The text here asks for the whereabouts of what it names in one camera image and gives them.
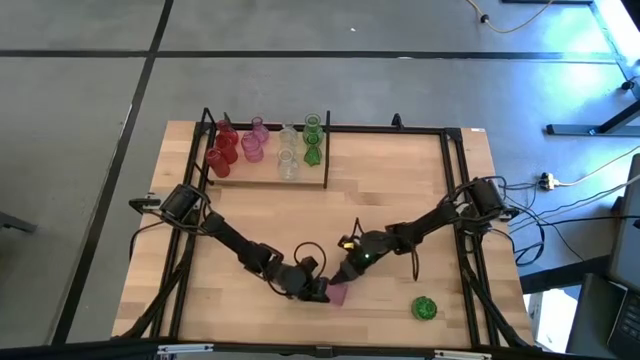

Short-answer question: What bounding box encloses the pink ribbed wide-mouth vase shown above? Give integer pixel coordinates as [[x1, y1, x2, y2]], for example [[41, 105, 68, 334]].
[[327, 282, 350, 307]]

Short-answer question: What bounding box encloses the black table frame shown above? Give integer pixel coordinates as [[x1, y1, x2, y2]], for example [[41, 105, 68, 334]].
[[119, 119, 531, 360]]

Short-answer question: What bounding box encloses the black keyboard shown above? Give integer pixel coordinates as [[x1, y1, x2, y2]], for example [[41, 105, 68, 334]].
[[607, 289, 640, 351]]

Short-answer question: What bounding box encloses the grey furniture leg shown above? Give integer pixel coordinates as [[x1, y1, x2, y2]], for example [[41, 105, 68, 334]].
[[0, 212, 38, 234]]

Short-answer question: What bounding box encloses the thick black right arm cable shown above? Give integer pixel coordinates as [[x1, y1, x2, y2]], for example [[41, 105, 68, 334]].
[[405, 238, 422, 282]]

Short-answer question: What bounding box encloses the white floor cable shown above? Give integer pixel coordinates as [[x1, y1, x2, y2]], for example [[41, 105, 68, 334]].
[[553, 144, 640, 187]]

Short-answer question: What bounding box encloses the black desk foot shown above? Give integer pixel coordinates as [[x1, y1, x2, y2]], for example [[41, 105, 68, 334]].
[[544, 97, 640, 136]]

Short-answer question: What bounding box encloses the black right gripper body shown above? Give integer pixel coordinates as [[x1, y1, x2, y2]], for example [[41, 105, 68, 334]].
[[342, 227, 401, 269]]

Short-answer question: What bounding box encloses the red ribbed glass vase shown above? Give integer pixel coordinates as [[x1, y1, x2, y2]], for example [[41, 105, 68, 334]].
[[214, 135, 240, 165], [204, 147, 231, 180]]

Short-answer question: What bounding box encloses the black metal shelf frame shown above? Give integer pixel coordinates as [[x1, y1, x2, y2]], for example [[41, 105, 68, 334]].
[[199, 108, 333, 193]]

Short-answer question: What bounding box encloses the green ribbed glass vase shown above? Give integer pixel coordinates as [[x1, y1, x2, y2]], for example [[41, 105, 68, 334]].
[[302, 113, 325, 147]]

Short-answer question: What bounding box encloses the pink bulbous glass vase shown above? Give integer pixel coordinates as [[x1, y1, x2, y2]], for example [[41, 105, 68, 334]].
[[251, 116, 271, 144]]

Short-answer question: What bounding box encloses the grey monitor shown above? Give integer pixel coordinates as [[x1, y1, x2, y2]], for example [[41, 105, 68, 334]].
[[607, 152, 640, 294]]

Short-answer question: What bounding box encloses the green twisted glass vase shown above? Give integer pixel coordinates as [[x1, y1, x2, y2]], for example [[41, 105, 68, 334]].
[[303, 133, 323, 167]]

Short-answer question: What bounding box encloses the green round glass vase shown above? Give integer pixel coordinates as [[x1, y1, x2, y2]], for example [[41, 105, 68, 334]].
[[411, 295, 439, 322]]

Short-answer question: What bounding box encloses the clear ribbed bulbous vase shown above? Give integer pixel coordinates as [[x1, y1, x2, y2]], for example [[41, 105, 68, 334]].
[[278, 122, 300, 150], [276, 147, 300, 182]]

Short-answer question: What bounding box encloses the red smooth bulbous vase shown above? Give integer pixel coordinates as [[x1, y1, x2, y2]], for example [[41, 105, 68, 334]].
[[215, 119, 240, 147]]

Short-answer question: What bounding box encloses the black floor cable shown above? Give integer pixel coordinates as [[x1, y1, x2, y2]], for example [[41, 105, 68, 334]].
[[499, 182, 640, 267]]

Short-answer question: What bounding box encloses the pink ribbed bottle vase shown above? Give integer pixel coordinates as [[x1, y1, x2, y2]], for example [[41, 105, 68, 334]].
[[240, 131, 265, 164]]

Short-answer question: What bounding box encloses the silver aluminium bar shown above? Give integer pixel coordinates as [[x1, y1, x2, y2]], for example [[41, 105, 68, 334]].
[[157, 343, 215, 356], [433, 349, 494, 360]]

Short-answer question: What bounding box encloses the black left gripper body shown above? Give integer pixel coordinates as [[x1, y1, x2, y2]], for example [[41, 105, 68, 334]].
[[273, 260, 326, 301]]

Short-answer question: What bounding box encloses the yellow floor cable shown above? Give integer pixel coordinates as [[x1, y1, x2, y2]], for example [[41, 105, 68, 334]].
[[467, 0, 552, 34]]

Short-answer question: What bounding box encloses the dark grey desk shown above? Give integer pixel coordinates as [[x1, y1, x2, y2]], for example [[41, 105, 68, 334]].
[[564, 272, 640, 360]]

